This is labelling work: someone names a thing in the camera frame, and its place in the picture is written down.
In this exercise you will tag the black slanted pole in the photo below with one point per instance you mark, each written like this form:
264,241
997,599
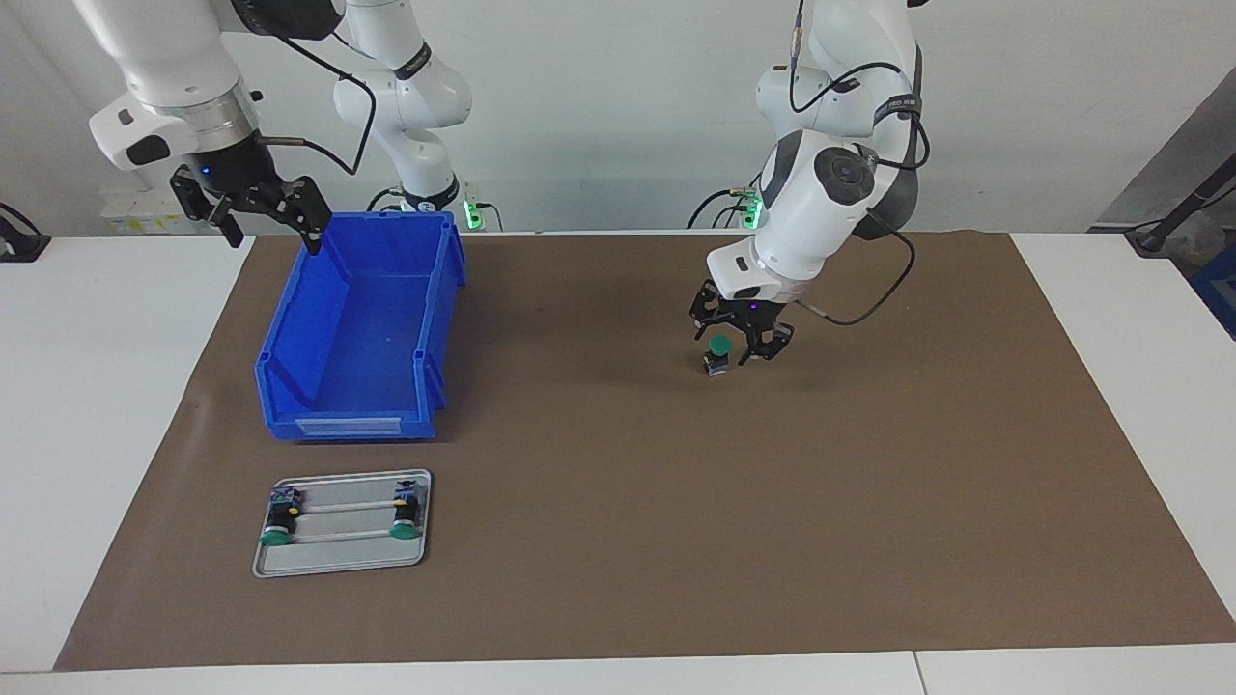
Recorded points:
1183,208

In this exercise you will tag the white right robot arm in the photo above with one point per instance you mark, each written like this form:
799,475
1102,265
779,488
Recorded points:
164,68

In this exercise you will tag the green lit base connector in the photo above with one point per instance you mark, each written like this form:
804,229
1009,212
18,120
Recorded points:
745,208
473,210

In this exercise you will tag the white wall socket box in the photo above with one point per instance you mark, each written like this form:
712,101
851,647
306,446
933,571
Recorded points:
130,217

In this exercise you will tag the green push button switch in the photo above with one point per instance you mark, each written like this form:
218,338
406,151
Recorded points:
718,346
405,524
278,531

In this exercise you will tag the blue plastic storage bin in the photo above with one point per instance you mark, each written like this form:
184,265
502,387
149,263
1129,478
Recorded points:
367,338

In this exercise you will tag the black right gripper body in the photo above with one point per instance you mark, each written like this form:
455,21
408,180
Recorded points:
232,174

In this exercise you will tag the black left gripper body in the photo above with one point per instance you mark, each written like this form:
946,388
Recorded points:
748,317

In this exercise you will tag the brown table mat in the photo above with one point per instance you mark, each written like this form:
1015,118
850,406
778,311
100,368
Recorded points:
676,531

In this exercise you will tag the blue crate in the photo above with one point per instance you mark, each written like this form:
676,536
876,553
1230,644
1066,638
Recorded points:
1219,294

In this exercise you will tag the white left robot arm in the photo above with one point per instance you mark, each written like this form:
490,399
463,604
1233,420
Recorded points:
811,222

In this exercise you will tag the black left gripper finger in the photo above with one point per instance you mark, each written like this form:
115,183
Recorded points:
702,309
772,346

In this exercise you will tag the black clamp stand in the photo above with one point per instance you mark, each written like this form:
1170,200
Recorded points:
24,248

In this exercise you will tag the grey metal tray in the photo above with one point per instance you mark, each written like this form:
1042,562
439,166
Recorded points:
338,562

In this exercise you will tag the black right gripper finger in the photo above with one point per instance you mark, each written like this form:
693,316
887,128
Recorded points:
232,232
311,217

